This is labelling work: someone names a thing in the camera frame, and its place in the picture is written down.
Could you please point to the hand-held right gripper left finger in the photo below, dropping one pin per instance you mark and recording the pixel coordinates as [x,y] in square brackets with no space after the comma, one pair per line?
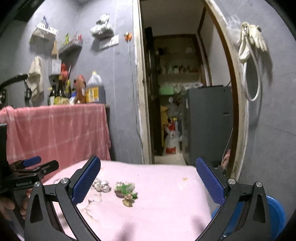
[86,180]

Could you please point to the filled plastic bag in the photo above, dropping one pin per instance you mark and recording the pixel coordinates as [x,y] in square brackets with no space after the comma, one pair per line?
[101,27]

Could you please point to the wooden cutting board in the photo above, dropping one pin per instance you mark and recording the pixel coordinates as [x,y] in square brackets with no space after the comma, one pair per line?
[54,48]

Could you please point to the blue white bottle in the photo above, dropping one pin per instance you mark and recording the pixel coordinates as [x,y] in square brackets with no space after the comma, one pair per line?
[73,95]

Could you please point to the dark sauce bottle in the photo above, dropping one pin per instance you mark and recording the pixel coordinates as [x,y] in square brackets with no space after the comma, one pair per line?
[60,95]

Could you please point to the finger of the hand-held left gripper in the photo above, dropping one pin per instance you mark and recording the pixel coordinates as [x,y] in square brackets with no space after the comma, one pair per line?
[46,168]
[32,160]

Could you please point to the beige hanging towel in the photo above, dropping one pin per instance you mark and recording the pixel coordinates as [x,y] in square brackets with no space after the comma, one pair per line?
[35,76]

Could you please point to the clear plastic bag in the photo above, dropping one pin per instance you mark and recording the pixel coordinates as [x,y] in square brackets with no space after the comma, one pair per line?
[232,22]

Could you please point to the yellow bottle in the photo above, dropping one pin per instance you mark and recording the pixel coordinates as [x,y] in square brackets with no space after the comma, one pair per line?
[68,87]

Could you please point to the orange wall hook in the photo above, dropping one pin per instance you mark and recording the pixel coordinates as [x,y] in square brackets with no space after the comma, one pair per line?
[128,36]

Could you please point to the dark wooden door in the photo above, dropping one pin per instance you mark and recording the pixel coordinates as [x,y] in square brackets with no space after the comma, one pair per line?
[151,92]

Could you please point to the pink cloth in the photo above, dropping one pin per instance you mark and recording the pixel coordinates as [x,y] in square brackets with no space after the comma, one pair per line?
[225,160]

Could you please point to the grey washing machine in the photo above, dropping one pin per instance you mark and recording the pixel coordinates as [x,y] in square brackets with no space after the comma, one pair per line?
[208,125]

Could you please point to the black pan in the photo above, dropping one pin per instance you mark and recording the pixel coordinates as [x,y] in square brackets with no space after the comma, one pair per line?
[13,78]

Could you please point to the cream door frame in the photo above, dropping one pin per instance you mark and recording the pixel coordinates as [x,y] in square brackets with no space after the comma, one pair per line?
[141,92]

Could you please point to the red chilli bunch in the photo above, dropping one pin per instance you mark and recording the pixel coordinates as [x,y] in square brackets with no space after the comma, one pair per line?
[64,69]

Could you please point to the metal grater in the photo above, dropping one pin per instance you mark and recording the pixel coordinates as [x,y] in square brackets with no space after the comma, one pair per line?
[56,66]

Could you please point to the pink floral blanket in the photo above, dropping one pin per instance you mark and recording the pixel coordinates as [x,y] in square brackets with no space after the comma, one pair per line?
[161,197]

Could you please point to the green box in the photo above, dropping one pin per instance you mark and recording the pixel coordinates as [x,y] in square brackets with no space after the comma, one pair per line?
[166,90]

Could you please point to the wall spice rack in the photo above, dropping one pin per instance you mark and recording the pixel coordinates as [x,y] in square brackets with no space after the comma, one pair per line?
[70,47]

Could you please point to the white wall basket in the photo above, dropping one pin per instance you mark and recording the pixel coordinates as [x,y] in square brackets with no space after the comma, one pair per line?
[44,32]

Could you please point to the blue plastic bucket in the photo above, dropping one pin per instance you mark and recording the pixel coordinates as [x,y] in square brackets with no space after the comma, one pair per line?
[276,215]

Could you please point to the black bracket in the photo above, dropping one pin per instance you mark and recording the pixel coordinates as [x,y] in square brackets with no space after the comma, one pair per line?
[28,92]

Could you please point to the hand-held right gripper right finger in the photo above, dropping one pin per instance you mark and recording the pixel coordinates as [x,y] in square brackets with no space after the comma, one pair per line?
[210,183]

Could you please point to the wooden storage shelf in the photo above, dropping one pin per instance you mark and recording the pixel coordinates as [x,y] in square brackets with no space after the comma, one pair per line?
[178,74]

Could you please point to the pair of cream rubber gloves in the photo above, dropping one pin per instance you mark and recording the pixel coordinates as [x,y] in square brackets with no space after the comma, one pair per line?
[257,38]

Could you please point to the orange brown packet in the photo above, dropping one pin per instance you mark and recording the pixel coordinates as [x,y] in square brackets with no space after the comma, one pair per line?
[81,89]

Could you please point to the dark bottle green label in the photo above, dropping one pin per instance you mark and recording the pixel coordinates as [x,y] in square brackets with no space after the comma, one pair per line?
[52,96]

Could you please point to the green white snack wrapper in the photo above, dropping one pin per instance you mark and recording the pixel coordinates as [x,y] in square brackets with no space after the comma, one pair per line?
[126,188]

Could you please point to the yellow bag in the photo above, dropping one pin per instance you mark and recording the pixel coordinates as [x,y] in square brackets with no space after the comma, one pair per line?
[164,115]

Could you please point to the red white gas bottle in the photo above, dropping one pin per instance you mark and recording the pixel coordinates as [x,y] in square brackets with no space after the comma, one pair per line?
[172,141]

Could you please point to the large cooking oil jug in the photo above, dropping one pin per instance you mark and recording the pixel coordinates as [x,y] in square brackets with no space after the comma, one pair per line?
[94,91]

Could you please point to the person's left hand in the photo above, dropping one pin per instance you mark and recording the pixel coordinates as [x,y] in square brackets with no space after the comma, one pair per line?
[5,207]

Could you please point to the red plaid cloth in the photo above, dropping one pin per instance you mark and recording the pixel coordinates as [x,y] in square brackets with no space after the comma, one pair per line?
[57,129]

